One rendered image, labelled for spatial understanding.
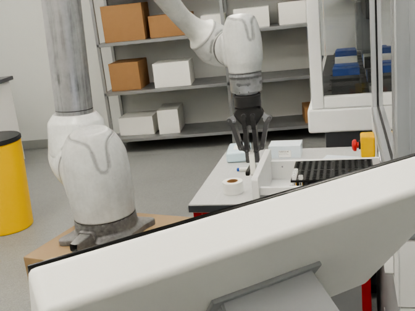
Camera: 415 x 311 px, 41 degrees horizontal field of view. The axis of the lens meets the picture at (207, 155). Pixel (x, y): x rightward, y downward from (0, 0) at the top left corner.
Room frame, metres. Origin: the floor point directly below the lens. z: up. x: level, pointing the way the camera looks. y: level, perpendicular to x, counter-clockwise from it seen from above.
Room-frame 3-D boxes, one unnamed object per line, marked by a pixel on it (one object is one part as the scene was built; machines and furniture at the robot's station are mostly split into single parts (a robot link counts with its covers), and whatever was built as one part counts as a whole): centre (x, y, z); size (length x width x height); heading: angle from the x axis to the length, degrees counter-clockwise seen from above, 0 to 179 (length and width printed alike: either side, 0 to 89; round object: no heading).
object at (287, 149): (2.15, -0.32, 0.79); 0.13 x 0.09 x 0.05; 74
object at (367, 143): (1.79, -0.53, 0.88); 0.07 x 0.05 x 0.07; 165
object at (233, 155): (2.20, -0.13, 0.78); 0.15 x 0.10 x 0.04; 171
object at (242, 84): (1.52, -0.13, 1.17); 0.09 x 0.09 x 0.06
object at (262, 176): (1.55, -0.16, 0.87); 0.29 x 0.02 x 0.11; 165
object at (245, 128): (1.53, -0.12, 1.03); 0.04 x 0.01 x 0.11; 165
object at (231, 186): (1.79, -0.07, 0.78); 0.07 x 0.07 x 0.04
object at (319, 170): (1.50, -0.35, 0.87); 0.22 x 0.18 x 0.06; 75
